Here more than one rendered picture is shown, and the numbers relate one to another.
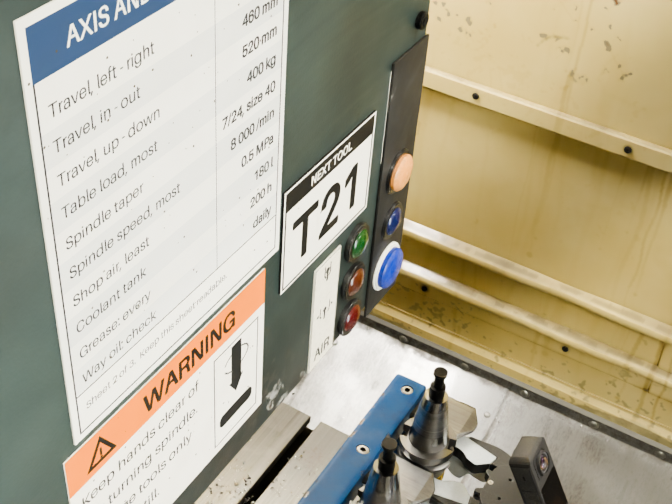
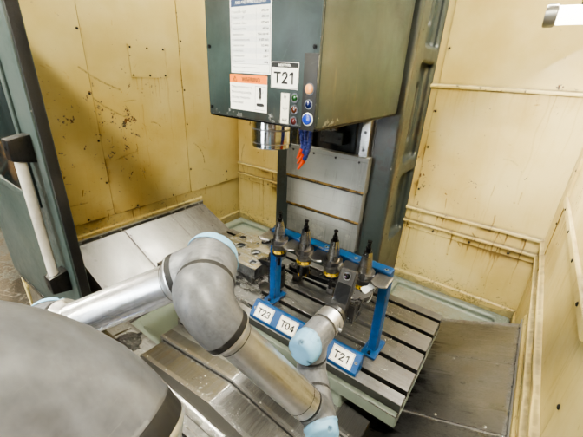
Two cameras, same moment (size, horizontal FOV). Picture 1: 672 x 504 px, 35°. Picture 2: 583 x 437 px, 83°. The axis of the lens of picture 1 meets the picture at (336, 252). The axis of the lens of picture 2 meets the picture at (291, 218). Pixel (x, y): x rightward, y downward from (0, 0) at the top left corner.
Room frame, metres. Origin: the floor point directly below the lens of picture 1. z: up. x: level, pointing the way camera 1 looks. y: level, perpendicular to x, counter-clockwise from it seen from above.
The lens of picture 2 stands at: (0.65, -0.99, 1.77)
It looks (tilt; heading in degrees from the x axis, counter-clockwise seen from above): 24 degrees down; 98
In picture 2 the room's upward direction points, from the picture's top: 3 degrees clockwise
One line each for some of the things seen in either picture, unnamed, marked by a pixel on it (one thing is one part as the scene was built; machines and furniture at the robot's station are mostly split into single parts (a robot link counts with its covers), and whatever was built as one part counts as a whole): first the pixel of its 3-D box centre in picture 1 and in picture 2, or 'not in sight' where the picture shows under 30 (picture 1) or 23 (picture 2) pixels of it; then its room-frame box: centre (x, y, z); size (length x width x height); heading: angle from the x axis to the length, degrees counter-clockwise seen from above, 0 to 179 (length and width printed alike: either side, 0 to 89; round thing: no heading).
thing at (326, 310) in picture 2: not in sight; (329, 322); (0.67, -0.30, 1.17); 0.08 x 0.05 x 0.08; 153
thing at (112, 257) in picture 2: not in sight; (182, 253); (-0.21, 0.59, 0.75); 0.89 x 0.67 x 0.26; 63
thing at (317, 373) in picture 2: not in sight; (311, 374); (0.64, -0.39, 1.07); 0.11 x 0.08 x 0.11; 104
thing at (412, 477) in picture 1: (403, 480); (347, 268); (0.72, -0.09, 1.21); 0.07 x 0.05 x 0.01; 63
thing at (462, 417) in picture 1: (447, 415); (380, 281); (0.82, -0.14, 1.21); 0.07 x 0.05 x 0.01; 63
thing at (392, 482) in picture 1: (382, 487); (334, 249); (0.67, -0.07, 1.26); 0.04 x 0.04 x 0.07
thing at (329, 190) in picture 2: not in sight; (323, 197); (0.59, 0.68, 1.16); 0.48 x 0.05 x 0.51; 153
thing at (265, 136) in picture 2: not in sight; (271, 130); (0.39, 0.28, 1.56); 0.16 x 0.16 x 0.12
